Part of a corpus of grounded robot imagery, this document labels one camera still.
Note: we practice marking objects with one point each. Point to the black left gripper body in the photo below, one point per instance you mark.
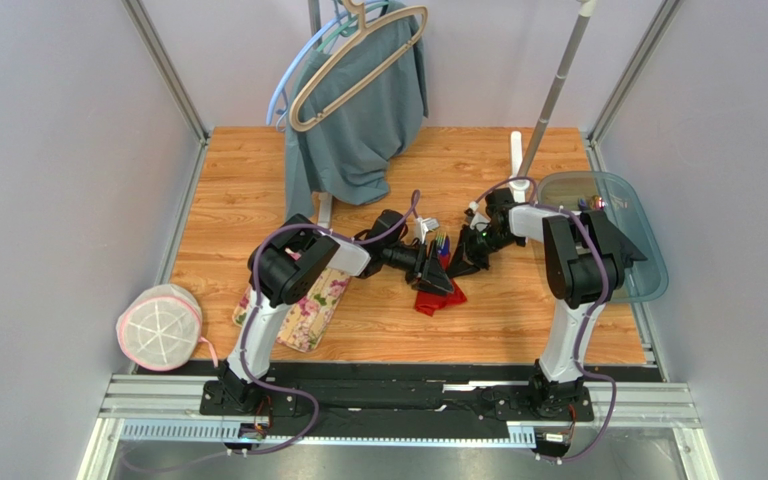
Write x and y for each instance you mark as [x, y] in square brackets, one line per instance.
[405, 259]

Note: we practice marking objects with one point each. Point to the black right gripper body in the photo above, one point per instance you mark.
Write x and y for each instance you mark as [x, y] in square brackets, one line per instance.
[473, 250]

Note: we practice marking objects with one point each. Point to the red paper napkin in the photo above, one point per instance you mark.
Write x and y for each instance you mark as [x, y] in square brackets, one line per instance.
[429, 303]

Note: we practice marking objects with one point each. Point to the iridescent rainbow fork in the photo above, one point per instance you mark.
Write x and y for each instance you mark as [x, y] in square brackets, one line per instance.
[438, 237]

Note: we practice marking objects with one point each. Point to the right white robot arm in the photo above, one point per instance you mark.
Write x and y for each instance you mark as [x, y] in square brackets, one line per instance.
[585, 255]

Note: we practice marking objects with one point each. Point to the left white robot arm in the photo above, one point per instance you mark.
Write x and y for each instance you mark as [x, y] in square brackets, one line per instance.
[287, 263]

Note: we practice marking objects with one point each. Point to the white garment rack stand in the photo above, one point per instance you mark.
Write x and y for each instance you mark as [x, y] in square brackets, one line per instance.
[522, 157]

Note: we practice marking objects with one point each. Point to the small iridescent object in tray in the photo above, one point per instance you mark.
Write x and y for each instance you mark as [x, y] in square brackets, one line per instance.
[597, 203]

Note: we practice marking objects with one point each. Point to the floral melamine tray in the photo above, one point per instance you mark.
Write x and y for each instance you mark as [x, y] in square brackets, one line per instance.
[307, 321]

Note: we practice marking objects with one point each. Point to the grey-green hanging shirt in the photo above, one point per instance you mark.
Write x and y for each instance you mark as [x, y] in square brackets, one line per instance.
[347, 155]

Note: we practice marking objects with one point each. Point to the transparent grey plastic tray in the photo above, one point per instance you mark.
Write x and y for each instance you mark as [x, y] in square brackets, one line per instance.
[645, 281]

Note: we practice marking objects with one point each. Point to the green clothes hanger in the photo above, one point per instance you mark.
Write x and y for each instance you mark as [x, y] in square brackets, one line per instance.
[346, 24]

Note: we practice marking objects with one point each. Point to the light blue clothes hanger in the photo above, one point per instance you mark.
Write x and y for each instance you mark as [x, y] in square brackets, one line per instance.
[280, 104]

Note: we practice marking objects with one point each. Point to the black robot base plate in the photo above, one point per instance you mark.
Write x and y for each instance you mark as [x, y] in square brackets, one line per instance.
[400, 401]

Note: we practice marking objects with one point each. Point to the aluminium frame rail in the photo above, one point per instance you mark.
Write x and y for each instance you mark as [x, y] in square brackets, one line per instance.
[166, 408]

